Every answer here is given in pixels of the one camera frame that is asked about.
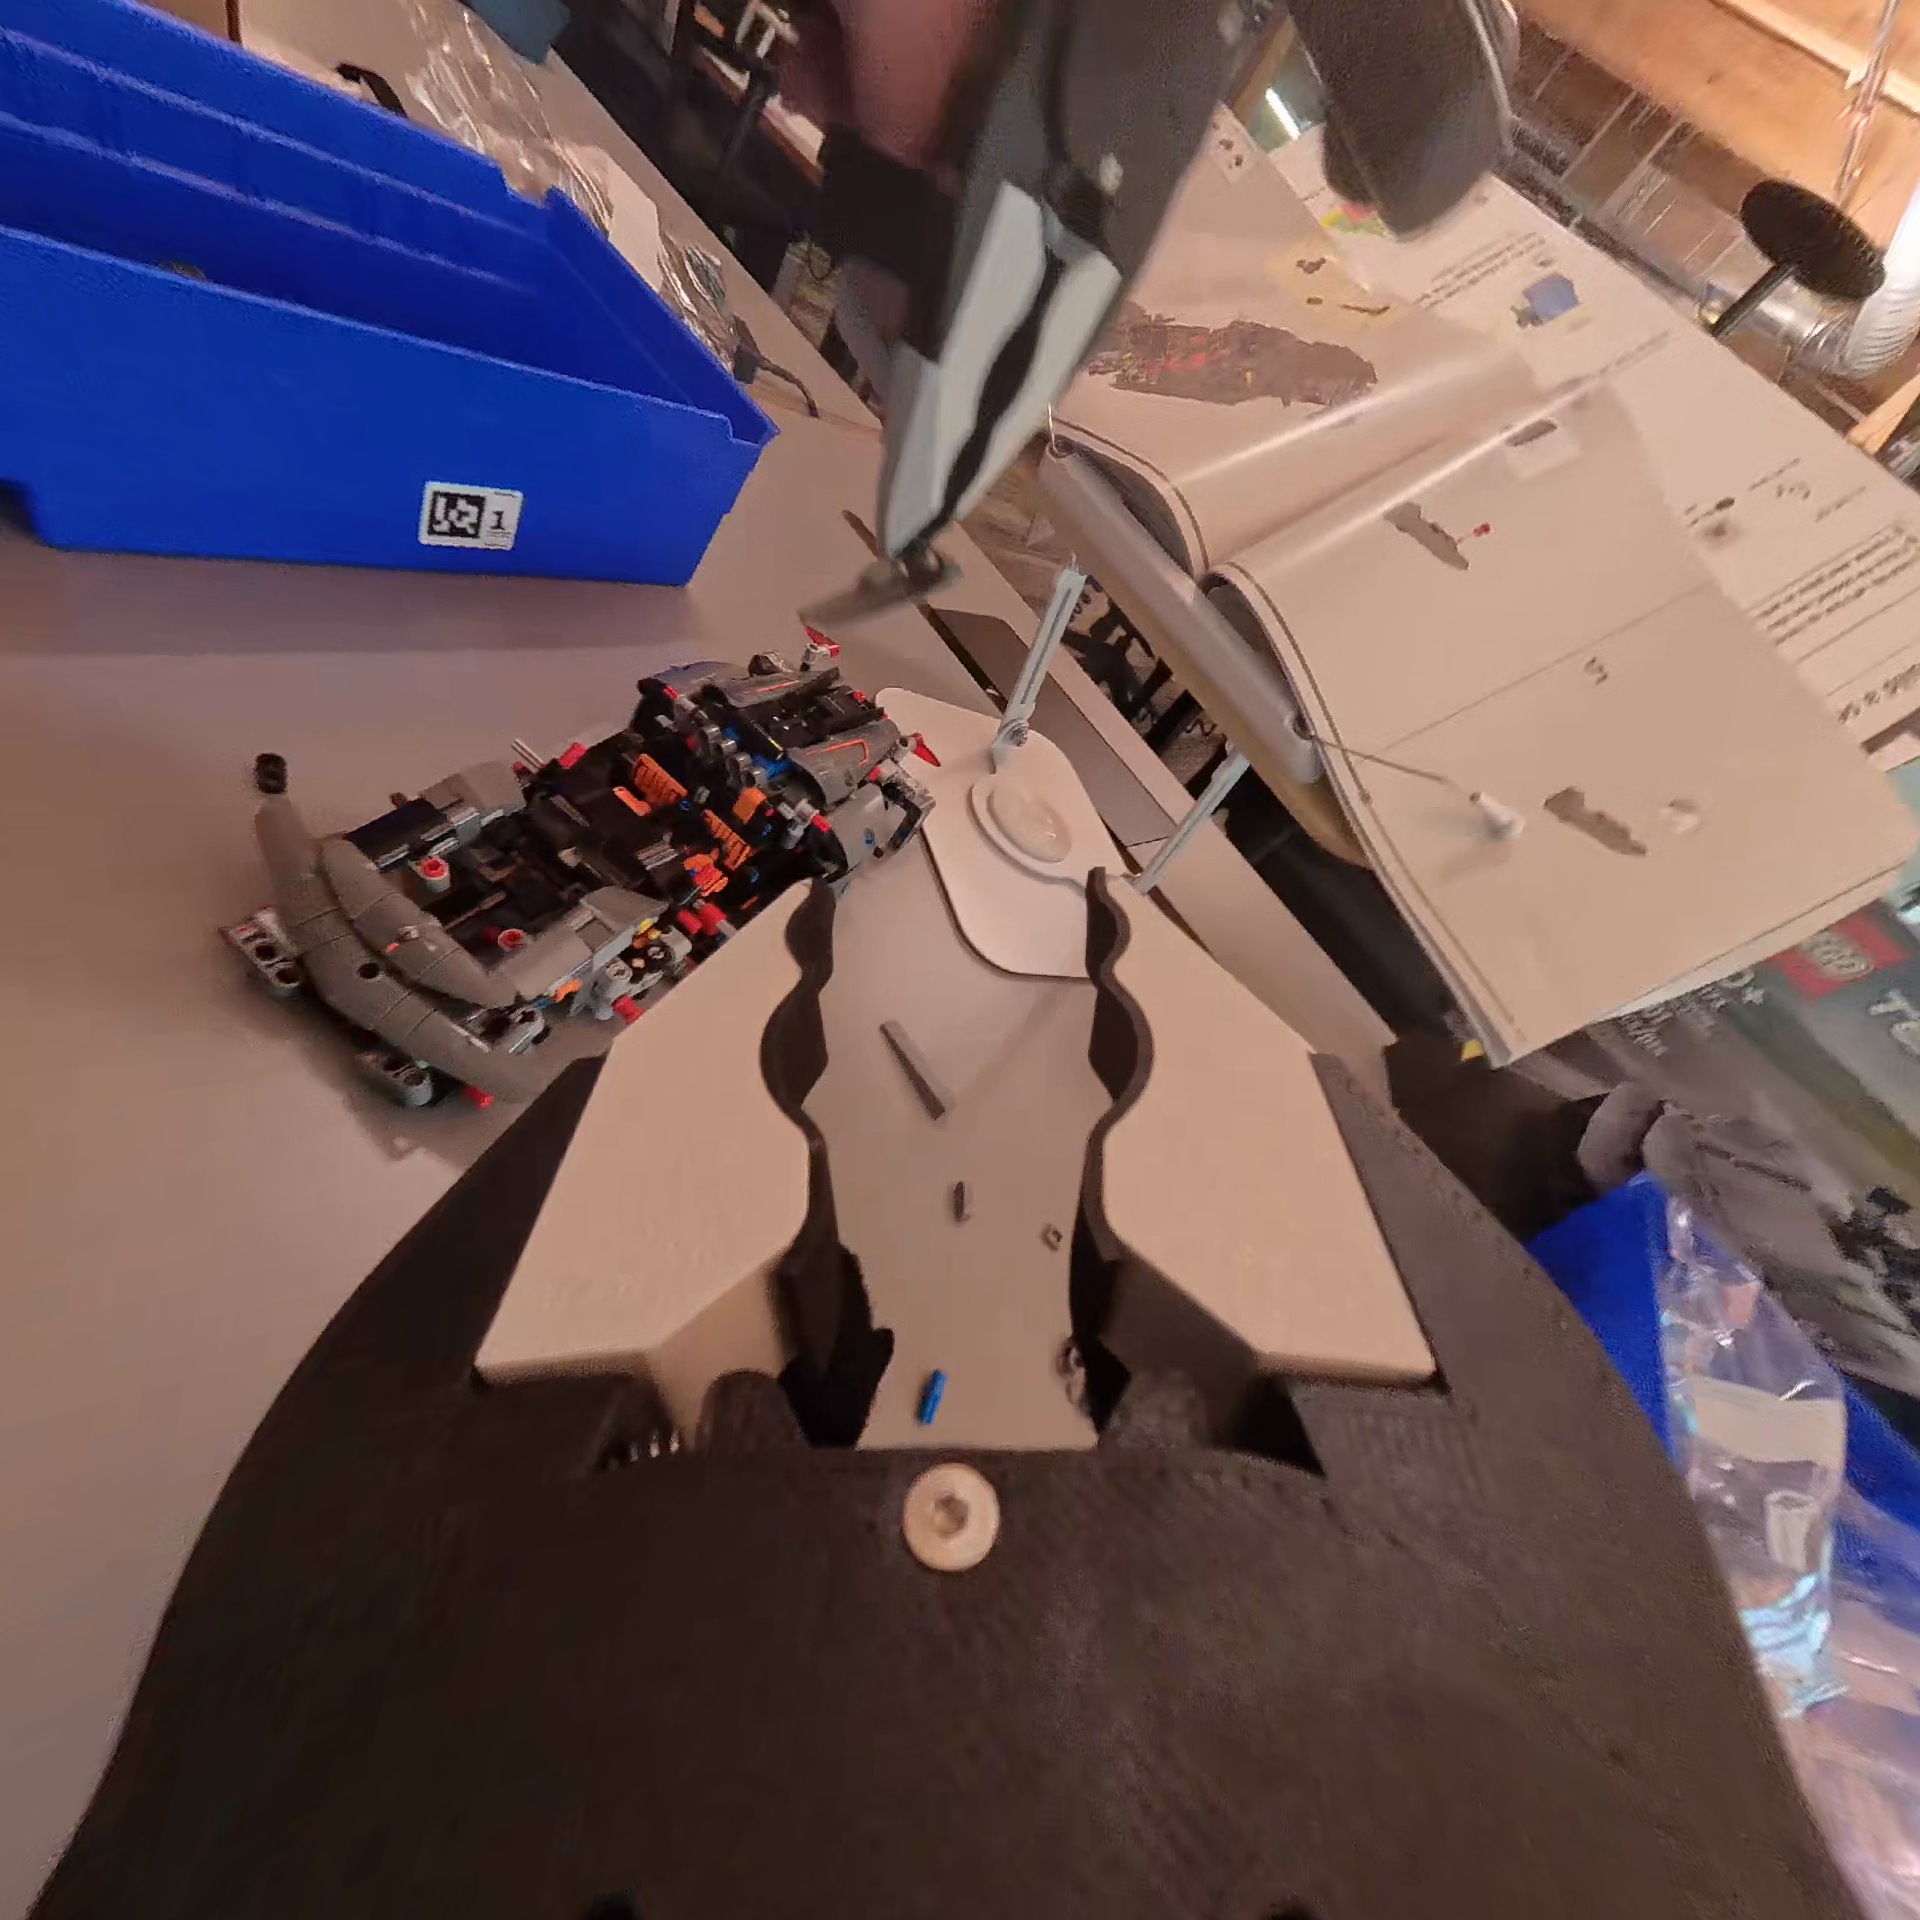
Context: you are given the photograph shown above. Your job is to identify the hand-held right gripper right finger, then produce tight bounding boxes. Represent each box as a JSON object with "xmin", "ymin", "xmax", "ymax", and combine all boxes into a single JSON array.
[{"xmin": 1080, "ymin": 865, "xmax": 1445, "ymax": 1389}]

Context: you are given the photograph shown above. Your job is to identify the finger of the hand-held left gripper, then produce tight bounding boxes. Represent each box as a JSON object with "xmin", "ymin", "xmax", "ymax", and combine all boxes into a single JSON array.
[
  {"xmin": 874, "ymin": 179, "xmax": 1056, "ymax": 561},
  {"xmin": 933, "ymin": 224, "xmax": 1131, "ymax": 531}
]

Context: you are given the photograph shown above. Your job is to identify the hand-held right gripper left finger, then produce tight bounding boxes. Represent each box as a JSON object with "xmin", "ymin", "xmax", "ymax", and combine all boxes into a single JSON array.
[{"xmin": 475, "ymin": 879, "xmax": 842, "ymax": 1389}]

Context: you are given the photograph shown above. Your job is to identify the partly built lego car model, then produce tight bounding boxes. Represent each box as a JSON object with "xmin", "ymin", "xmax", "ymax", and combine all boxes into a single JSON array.
[{"xmin": 222, "ymin": 638, "xmax": 944, "ymax": 1114}]

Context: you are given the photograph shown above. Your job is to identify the tagged blue plastic bin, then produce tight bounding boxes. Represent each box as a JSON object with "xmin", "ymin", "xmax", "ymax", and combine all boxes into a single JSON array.
[{"xmin": 0, "ymin": 224, "xmax": 784, "ymax": 589}]

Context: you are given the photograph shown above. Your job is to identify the dark grey long lego slope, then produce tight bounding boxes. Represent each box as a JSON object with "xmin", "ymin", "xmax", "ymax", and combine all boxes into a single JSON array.
[{"xmin": 878, "ymin": 1021, "xmax": 955, "ymax": 1123}]

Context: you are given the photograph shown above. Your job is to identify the open lego instruction booklet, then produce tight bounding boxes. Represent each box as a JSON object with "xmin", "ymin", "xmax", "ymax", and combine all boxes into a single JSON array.
[{"xmin": 1051, "ymin": 91, "xmax": 1920, "ymax": 1063}]

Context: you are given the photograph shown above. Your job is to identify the black lego set box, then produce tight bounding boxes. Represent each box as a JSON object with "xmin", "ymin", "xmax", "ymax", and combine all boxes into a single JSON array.
[{"xmin": 1592, "ymin": 885, "xmax": 1920, "ymax": 1404}]

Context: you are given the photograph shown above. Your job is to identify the person's left hand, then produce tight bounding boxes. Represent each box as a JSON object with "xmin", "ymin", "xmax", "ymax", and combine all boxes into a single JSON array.
[{"xmin": 780, "ymin": 0, "xmax": 1026, "ymax": 145}]

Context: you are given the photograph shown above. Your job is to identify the heap of clear plastic bags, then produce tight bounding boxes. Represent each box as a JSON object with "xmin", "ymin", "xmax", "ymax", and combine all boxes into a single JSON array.
[{"xmin": 405, "ymin": 0, "xmax": 752, "ymax": 384}]

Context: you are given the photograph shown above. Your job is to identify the large blue plastic bin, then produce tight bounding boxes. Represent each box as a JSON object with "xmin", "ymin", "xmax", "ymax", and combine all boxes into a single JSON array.
[{"xmin": 1528, "ymin": 1173, "xmax": 1920, "ymax": 1727}]

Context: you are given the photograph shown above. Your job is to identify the white booklet stand base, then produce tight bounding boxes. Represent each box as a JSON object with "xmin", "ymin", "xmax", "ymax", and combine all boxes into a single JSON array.
[{"xmin": 876, "ymin": 435, "xmax": 1533, "ymax": 985}]

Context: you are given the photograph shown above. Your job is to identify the crumpled clear plastic bags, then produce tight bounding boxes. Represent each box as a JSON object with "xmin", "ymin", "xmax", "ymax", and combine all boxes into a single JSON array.
[{"xmin": 1644, "ymin": 1102, "xmax": 1920, "ymax": 1725}]

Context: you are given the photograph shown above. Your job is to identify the black ceiling fixture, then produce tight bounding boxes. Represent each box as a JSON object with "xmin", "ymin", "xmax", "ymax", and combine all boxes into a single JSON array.
[{"xmin": 1708, "ymin": 176, "xmax": 1888, "ymax": 343}]

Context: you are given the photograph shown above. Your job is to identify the black power adapter cable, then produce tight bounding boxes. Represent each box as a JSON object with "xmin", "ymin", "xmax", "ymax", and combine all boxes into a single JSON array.
[{"xmin": 733, "ymin": 319, "xmax": 822, "ymax": 424}]

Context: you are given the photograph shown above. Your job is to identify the silver ventilation duct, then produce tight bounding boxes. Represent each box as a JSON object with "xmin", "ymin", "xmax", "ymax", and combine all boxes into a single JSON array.
[{"xmin": 1725, "ymin": 270, "xmax": 1920, "ymax": 378}]

